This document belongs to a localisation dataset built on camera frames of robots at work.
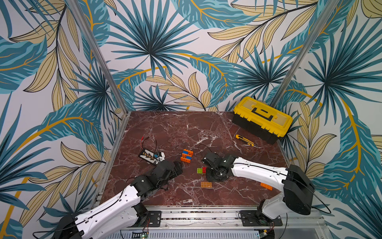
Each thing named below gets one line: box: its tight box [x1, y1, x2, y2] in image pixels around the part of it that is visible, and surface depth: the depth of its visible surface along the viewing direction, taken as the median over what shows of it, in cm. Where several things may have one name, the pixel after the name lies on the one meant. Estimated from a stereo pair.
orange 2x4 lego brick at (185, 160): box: [180, 156, 191, 164], surface depth 94 cm
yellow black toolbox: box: [232, 96, 293, 145], surface depth 98 cm
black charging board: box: [137, 148, 156, 165], surface depth 96 cm
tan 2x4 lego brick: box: [200, 181, 213, 188], surface depth 85 cm
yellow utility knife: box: [235, 133, 255, 147], surface depth 105 cm
